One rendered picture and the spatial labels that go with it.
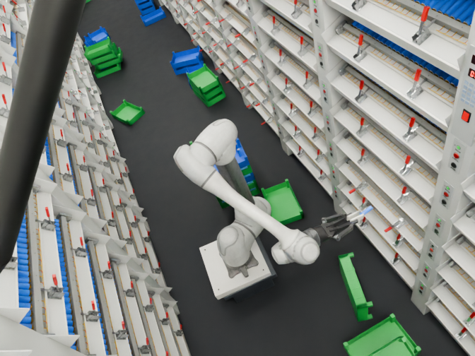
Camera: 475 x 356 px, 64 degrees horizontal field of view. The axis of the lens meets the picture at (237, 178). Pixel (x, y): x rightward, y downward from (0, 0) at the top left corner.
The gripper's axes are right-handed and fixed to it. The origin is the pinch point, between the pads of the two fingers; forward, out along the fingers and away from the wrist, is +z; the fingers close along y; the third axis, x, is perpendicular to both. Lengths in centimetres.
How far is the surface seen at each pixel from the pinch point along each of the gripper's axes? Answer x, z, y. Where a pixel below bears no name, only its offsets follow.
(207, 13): -12, 16, 222
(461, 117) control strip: -74, 5, -29
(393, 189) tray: -11.6, 16.4, -2.7
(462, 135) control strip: -68, 6, -30
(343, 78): -50, 13, 32
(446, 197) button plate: -39, 10, -30
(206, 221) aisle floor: 70, -56, 88
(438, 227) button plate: -20.3, 12.2, -30.0
